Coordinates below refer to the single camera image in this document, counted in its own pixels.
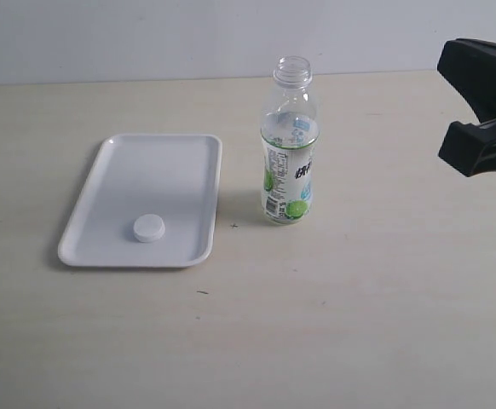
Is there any clear plastic bottle green label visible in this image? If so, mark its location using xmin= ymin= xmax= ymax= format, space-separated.
xmin=260 ymin=56 xmax=320 ymax=224

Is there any white bottle cap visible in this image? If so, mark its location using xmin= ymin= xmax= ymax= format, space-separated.
xmin=132 ymin=214 xmax=165 ymax=243

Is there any white rectangular tray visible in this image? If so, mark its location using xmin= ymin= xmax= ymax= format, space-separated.
xmin=57 ymin=134 xmax=222 ymax=268

